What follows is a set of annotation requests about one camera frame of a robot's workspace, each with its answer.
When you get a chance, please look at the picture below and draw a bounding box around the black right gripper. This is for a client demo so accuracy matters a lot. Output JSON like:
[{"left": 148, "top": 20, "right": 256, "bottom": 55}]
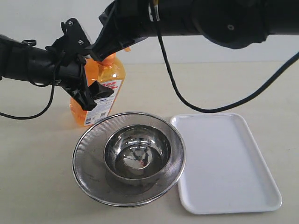
[{"left": 85, "top": 0, "right": 154, "bottom": 61}]

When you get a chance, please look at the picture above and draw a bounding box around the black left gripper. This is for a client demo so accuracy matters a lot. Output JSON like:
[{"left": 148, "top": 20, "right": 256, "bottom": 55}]
[{"left": 56, "top": 56, "right": 114, "bottom": 111}]

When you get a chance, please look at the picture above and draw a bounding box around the orange pump soap bottle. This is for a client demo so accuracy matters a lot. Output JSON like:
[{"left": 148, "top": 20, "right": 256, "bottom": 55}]
[{"left": 70, "top": 53, "right": 126, "bottom": 126}]

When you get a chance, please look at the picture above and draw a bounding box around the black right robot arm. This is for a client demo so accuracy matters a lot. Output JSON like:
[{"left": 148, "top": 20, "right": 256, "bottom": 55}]
[{"left": 87, "top": 0, "right": 299, "bottom": 61}]

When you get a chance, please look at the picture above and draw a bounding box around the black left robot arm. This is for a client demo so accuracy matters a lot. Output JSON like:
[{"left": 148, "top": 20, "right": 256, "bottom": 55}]
[{"left": 0, "top": 35, "right": 114, "bottom": 111}]

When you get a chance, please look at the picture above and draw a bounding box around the small stainless steel bowl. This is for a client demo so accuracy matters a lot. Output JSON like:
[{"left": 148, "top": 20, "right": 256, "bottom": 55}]
[{"left": 103, "top": 124, "right": 171, "bottom": 185}]

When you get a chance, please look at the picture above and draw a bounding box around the steel mesh strainer basket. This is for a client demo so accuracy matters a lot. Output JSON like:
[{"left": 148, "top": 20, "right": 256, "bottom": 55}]
[{"left": 72, "top": 112, "right": 186, "bottom": 207}]

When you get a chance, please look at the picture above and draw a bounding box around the white plastic tray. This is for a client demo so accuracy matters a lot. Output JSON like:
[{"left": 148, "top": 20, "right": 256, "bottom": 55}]
[{"left": 170, "top": 113, "right": 282, "bottom": 215}]

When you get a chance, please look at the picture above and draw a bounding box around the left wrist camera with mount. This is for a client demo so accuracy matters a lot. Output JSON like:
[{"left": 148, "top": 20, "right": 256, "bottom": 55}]
[{"left": 46, "top": 18, "right": 91, "bottom": 63}]

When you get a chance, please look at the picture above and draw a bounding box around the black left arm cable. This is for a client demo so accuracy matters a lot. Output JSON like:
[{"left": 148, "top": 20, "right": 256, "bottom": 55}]
[{"left": 0, "top": 39, "right": 87, "bottom": 120}]

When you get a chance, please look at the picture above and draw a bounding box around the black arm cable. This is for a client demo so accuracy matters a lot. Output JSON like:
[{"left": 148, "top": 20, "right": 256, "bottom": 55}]
[
  {"left": 149, "top": 0, "right": 299, "bottom": 115},
  {"left": 0, "top": 39, "right": 87, "bottom": 120}
]

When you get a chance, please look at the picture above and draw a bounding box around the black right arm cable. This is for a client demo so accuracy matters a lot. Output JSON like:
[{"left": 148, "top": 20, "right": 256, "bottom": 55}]
[{"left": 149, "top": 0, "right": 299, "bottom": 115}]

